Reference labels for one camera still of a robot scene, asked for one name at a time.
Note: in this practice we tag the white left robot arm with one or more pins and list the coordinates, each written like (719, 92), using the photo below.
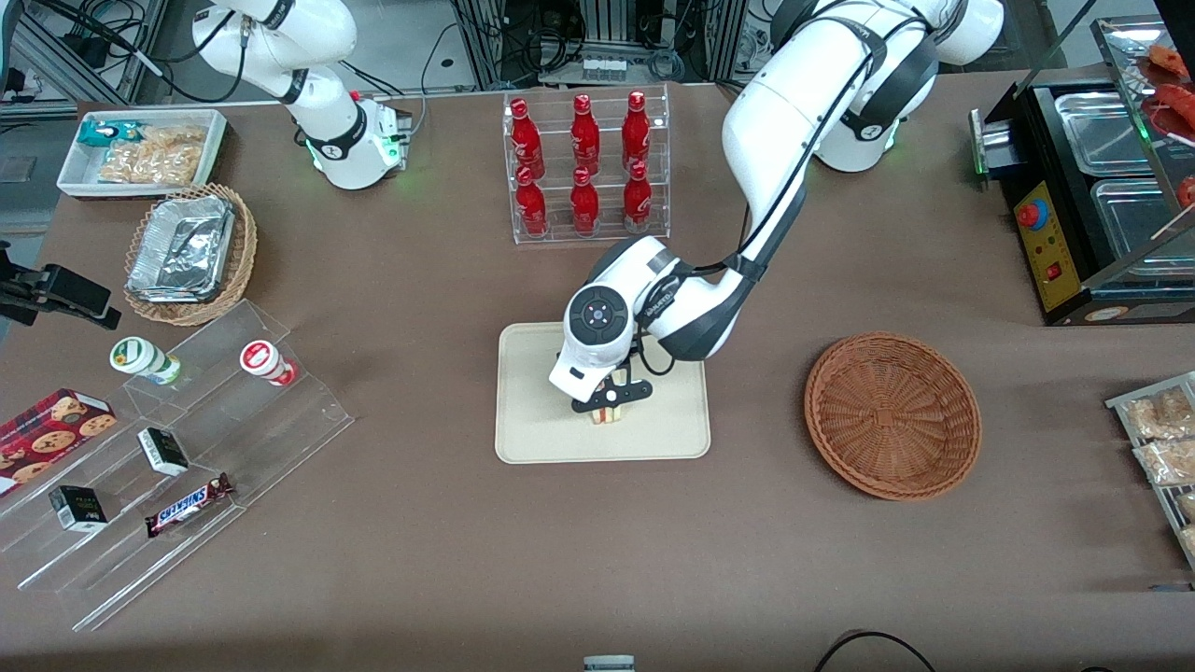
(780, 121)

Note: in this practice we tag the beige plastic tray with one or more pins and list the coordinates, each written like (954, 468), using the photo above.
(532, 420)

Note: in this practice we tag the white rectangular snack tray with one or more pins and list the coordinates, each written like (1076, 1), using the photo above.
(77, 173)

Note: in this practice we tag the light oval wicker basket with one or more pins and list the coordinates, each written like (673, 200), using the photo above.
(245, 252)

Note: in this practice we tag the brown round wicker basket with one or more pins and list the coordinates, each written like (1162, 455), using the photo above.
(892, 415)

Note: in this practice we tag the tray of snack bags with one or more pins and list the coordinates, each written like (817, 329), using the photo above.
(1120, 403)

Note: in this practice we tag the green lid yogurt cup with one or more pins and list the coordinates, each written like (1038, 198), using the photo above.
(140, 356)

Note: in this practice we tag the stacked aluminium foil containers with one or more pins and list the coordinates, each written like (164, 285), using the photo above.
(182, 247)

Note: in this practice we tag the red cookie box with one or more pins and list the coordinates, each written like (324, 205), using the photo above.
(51, 434)

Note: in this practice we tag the clear bag of crackers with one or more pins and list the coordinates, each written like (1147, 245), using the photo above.
(154, 157)

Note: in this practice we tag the green snack packet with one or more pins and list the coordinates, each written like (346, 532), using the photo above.
(101, 132)

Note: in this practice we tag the clear acrylic bottle rack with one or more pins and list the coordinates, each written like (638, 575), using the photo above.
(653, 224)

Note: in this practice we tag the red cola bottle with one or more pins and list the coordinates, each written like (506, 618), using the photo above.
(527, 140)
(636, 132)
(638, 201)
(585, 135)
(532, 207)
(584, 205)

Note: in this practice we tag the small black white box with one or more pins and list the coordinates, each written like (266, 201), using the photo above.
(163, 452)
(77, 509)

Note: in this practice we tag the red lid yogurt cup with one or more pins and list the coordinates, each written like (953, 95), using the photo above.
(261, 359)

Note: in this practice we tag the clear acrylic stepped stand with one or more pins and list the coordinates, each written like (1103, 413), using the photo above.
(233, 439)

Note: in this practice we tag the Snickers chocolate bar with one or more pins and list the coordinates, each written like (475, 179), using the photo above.
(187, 506)

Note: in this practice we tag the small grey device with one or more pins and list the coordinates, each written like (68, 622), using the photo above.
(609, 664)

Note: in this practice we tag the white power strip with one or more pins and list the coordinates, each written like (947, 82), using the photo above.
(605, 67)

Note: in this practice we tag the black food warmer cabinet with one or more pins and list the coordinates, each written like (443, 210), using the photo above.
(1046, 252)

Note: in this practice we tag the steel warmer pan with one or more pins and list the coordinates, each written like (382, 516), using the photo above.
(1102, 131)
(1134, 224)

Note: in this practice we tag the clear bag of pastry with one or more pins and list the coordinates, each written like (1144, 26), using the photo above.
(1189, 541)
(1162, 412)
(1187, 506)
(1169, 462)

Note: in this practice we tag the red sausage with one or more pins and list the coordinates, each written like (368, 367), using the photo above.
(1172, 61)

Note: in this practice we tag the aluminium frame structure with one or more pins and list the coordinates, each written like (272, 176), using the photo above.
(93, 56)

